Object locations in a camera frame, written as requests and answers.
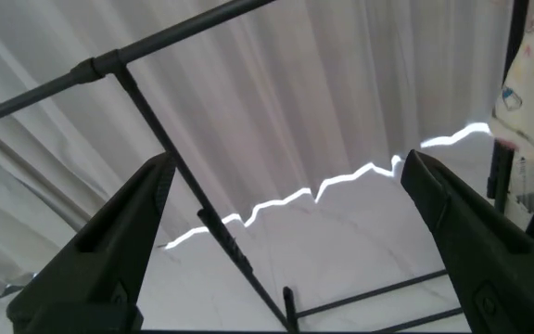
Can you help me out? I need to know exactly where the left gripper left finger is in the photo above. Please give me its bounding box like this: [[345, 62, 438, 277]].
[[6, 150, 178, 333]]

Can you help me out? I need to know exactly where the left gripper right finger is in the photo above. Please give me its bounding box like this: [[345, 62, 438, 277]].
[[400, 148, 534, 333]]

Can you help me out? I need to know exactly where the black clothes rack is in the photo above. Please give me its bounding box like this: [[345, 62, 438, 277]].
[[0, 0, 530, 333]]

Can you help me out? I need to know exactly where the white curtain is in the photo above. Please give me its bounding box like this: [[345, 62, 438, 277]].
[[0, 0, 518, 310]]

